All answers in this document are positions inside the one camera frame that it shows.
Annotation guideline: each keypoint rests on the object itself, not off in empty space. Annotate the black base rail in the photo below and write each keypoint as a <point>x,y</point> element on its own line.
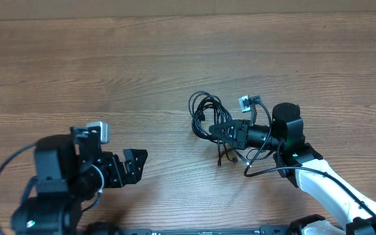
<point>263,230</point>

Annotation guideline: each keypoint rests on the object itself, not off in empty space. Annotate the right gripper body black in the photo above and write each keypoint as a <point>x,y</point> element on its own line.
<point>243,138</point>

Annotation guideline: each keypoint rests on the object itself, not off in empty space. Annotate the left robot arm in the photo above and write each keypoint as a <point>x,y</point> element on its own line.
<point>72,168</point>

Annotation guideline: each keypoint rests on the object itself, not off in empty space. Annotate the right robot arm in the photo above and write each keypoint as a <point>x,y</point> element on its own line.
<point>306,169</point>

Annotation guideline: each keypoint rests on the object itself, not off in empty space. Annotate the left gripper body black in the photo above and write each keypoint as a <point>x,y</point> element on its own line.
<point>104,174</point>

